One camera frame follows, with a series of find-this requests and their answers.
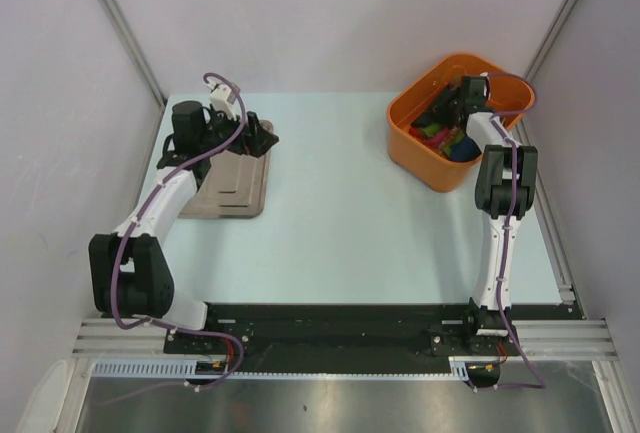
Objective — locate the white cable duct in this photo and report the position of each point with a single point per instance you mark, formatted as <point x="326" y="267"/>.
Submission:
<point x="207" y="370"/>

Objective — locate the blue rolled napkin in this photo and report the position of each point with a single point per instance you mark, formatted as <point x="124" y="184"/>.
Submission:
<point x="465" y="150"/>

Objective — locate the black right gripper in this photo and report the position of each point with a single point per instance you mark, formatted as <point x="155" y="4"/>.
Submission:
<point x="438" y="113"/>

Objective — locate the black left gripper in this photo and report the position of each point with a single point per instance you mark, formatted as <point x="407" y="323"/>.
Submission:
<point x="253" y="140"/>

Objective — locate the green rolled napkin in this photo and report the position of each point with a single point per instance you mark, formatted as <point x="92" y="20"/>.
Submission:
<point x="434" y="129"/>

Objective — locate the silver metal tray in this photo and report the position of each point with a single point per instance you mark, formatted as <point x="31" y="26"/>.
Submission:
<point x="227" y="185"/>

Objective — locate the orange plastic bin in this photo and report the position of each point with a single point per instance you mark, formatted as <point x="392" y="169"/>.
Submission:
<point x="509" y="96"/>

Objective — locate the aluminium frame profile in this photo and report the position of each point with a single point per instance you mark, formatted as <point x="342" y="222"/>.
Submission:
<point x="566" y="340"/>

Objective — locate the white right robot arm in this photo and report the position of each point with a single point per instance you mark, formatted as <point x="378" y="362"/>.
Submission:
<point x="504" y="193"/>

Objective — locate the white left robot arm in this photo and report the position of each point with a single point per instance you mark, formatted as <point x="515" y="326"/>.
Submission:
<point x="131" y="279"/>

